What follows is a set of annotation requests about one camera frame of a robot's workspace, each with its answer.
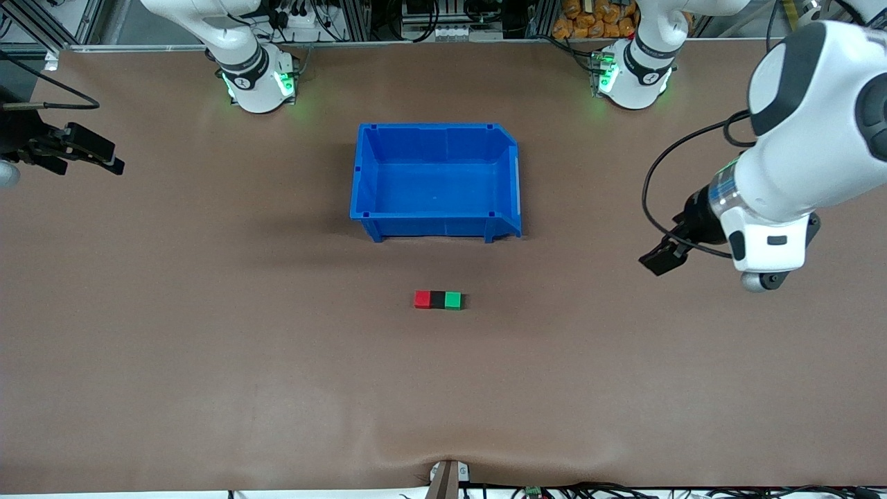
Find orange packaged goods pile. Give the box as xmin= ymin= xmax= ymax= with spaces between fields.
xmin=551 ymin=0 xmax=638 ymax=40

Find grey round pipe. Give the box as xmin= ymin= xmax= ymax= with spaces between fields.
xmin=796 ymin=0 xmax=834 ymax=30

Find blue plastic storage bin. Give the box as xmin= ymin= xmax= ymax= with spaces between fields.
xmin=349 ymin=123 xmax=522 ymax=243

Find white power strip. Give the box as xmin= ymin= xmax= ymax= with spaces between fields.
xmin=265 ymin=6 xmax=347 ymax=33

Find grey power strip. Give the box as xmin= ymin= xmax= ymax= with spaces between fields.
xmin=414 ymin=24 xmax=504 ymax=41

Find metal table clamp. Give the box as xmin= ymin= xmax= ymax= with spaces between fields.
xmin=428 ymin=459 xmax=472 ymax=499

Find brown table mat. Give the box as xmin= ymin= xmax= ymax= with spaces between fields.
xmin=0 ymin=38 xmax=887 ymax=494

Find black electronics box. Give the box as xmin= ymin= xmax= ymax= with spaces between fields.
xmin=402 ymin=0 xmax=489 ymax=25

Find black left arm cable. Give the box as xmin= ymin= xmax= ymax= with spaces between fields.
xmin=641 ymin=110 xmax=759 ymax=262

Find aluminium frame struts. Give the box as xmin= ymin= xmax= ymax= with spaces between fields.
xmin=0 ymin=0 xmax=132 ymax=53

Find aluminium extrusion post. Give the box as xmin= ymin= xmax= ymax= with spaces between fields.
xmin=527 ymin=0 xmax=562 ymax=40
xmin=340 ymin=0 xmax=372 ymax=42

